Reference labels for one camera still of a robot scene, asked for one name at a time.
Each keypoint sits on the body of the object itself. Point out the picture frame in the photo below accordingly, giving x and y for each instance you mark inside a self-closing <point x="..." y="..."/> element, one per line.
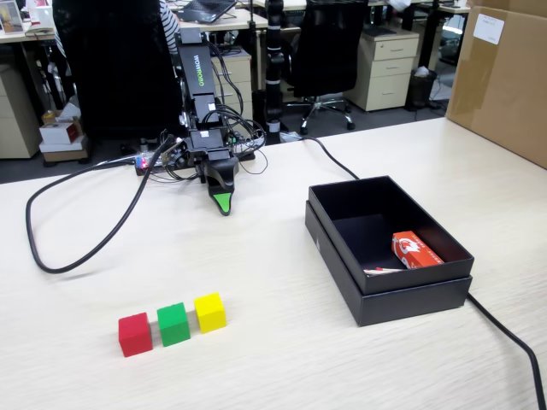
<point x="10" y="17"/>

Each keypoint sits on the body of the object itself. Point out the black pole with white bands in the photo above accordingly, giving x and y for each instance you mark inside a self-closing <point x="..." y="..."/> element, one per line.
<point x="274" y="64"/>

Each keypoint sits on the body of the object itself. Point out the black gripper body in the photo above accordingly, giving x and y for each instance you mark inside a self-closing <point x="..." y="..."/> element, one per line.
<point x="207" y="145"/>

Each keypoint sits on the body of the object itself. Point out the controller board with pink light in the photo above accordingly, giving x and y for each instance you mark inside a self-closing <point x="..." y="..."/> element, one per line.
<point x="145" y="162"/>

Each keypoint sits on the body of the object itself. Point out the green wooden cube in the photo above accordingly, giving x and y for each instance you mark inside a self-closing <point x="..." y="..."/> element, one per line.
<point x="174" y="326"/>

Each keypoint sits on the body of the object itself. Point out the white office desk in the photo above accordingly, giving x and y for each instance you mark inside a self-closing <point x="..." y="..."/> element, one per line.
<point x="239" y="21"/>

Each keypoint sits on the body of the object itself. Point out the red and white carton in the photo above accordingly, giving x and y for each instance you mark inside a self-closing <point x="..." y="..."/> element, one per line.
<point x="40" y="13"/>

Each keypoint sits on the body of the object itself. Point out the yellow wooden cube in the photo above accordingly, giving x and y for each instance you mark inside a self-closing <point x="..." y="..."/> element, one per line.
<point x="210" y="314"/>

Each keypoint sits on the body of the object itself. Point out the black laptop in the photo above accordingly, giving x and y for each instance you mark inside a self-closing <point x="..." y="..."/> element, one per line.
<point x="205" y="8"/>

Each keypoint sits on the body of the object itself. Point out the large black mesh office chair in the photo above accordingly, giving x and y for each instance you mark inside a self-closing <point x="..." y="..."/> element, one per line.
<point x="119" y="64"/>

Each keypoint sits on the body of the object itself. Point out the white and red small box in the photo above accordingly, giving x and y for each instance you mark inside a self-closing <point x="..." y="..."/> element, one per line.
<point x="57" y="133"/>

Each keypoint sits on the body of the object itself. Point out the black box lid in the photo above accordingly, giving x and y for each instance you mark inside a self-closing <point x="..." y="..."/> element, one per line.
<point x="410" y="305"/>

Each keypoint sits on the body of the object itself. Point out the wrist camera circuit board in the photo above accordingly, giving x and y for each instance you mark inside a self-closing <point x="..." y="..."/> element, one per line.
<point x="176" y="154"/>

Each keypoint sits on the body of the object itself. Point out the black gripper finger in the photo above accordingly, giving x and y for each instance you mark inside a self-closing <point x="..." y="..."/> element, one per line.
<point x="222" y="171"/>
<point x="223" y="203"/>

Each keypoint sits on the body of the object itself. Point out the person in striped shirt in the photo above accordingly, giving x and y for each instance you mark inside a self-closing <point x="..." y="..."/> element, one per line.
<point x="167" y="25"/>

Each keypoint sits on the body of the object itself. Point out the large cardboard box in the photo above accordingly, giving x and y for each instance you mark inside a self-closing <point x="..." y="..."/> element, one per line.
<point x="500" y="94"/>

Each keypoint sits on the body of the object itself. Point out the black waste bin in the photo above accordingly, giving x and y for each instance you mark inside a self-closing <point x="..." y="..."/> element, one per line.
<point x="421" y="89"/>

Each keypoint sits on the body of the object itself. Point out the beige three-drawer cabinet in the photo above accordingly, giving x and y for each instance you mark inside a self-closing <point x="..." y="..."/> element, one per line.
<point x="384" y="68"/>

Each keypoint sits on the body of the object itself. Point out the black office chair with castors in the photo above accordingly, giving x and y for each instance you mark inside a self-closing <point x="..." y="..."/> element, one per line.
<point x="329" y="51"/>

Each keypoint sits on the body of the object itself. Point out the flat cardboard box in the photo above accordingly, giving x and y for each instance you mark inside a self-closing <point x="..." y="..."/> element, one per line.
<point x="64" y="154"/>

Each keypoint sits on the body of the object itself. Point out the orange matchbox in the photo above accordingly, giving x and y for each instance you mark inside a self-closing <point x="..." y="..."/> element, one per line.
<point x="416" y="252"/>

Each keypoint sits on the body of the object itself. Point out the red wooden cube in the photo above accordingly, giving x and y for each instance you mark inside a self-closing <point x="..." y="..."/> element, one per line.
<point x="136" y="337"/>

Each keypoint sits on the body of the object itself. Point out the plain beige cabinet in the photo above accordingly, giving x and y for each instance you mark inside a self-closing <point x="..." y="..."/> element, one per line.
<point x="17" y="124"/>

